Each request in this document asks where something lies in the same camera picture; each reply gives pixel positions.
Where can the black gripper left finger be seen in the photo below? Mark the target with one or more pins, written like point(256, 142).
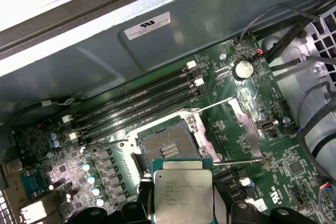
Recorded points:
point(146, 200)

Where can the RAM slot with white clips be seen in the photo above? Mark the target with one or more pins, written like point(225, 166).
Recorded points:
point(131, 111)
point(131, 91)

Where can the CPU socket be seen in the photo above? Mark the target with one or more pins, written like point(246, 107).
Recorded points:
point(157, 142)

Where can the white label sticker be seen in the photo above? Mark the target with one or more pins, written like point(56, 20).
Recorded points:
point(147, 26)

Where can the green motherboard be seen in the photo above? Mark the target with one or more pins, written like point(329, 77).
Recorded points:
point(262, 85)

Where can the black open PC case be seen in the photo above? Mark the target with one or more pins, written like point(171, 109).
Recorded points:
point(105, 51)

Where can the round coin cell battery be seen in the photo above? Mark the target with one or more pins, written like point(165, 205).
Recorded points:
point(244, 69)

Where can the silver CPU green substrate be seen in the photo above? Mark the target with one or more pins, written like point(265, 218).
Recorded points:
point(181, 192)

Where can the silver metal drive cage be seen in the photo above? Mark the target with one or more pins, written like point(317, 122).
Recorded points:
point(288, 98)

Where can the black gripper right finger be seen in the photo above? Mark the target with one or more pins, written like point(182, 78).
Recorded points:
point(246, 214)

